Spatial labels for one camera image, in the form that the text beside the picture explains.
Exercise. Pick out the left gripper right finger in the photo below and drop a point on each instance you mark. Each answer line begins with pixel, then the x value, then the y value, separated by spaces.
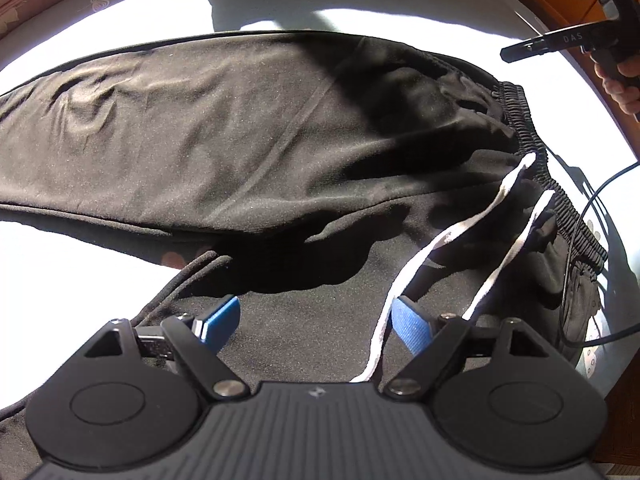
pixel 414 329

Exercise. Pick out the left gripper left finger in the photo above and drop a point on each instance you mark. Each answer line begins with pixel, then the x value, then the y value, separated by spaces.
pixel 215 326

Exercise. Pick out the black track pants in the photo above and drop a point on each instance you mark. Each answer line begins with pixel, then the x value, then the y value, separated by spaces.
pixel 318 177

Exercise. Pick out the person's hand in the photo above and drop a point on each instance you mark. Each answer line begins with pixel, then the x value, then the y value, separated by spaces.
pixel 626 96

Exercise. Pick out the blue floral bed sheet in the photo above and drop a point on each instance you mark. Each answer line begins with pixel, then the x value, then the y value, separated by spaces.
pixel 56 291

